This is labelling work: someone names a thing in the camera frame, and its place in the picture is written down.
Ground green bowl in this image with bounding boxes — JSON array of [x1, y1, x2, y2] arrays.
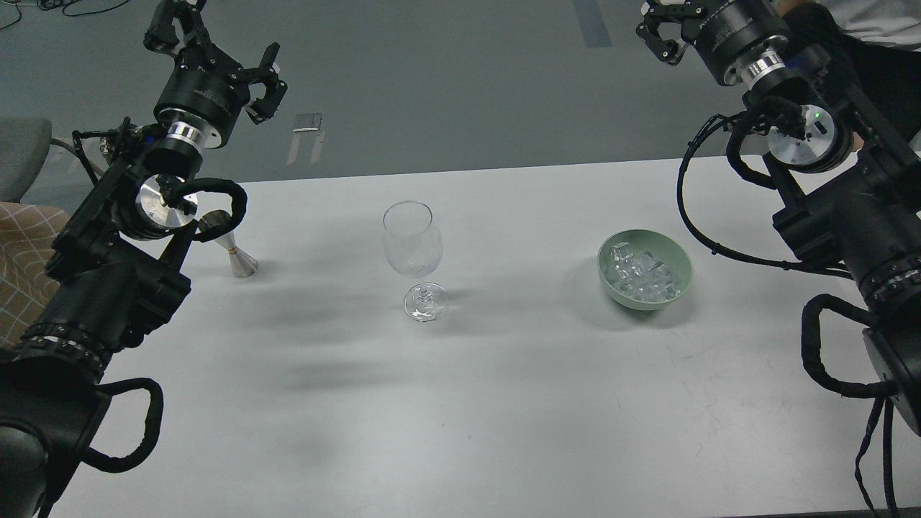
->
[[596, 229, 694, 312]]

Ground silver metal jigger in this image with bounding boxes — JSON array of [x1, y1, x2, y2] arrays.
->
[[199, 209, 260, 278]]

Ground seated person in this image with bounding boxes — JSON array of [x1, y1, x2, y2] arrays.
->
[[773, 1, 920, 150]]

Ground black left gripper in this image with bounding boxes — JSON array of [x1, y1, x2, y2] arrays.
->
[[142, 1, 289, 150]]

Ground checkered beige cushion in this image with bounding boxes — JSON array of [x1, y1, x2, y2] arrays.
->
[[1, 202, 70, 350]]

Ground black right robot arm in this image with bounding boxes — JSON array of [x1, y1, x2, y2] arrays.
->
[[636, 1, 919, 517]]

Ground clear wine glass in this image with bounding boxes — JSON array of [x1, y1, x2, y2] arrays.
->
[[382, 200, 450, 322]]

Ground pile of clear ice cubes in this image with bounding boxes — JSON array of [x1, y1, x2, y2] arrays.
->
[[603, 242, 682, 303]]

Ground black floor cables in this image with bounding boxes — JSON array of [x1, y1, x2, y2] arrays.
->
[[0, 0, 132, 31]]

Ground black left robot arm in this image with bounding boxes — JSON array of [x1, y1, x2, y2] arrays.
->
[[2, 1, 289, 517]]

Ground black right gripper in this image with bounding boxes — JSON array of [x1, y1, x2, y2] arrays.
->
[[636, 1, 791, 88]]

